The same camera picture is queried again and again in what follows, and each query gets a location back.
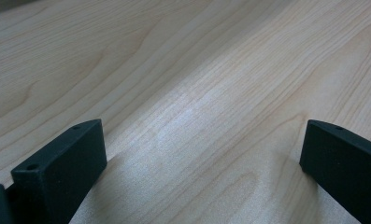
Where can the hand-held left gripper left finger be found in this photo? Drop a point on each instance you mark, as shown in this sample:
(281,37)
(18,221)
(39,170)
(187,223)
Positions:
(61,168)

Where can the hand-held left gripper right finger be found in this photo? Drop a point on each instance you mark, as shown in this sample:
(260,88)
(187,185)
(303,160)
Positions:
(345,161)

